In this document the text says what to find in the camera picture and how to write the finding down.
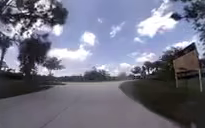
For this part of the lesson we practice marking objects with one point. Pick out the distant row of trees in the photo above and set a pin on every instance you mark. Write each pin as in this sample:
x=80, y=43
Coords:
x=96, y=75

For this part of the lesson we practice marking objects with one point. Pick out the grey paved road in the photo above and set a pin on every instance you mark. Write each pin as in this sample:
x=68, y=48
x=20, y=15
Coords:
x=90, y=106

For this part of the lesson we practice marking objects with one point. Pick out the grass verge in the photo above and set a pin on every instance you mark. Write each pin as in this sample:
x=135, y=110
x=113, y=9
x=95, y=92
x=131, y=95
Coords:
x=10, y=88
x=163, y=100

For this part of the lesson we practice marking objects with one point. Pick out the group of tall trees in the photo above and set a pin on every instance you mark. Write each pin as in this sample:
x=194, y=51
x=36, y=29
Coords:
x=31, y=55

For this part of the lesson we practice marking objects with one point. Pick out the brown sign board on posts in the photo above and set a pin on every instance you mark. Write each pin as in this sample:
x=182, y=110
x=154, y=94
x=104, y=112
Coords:
x=186, y=63

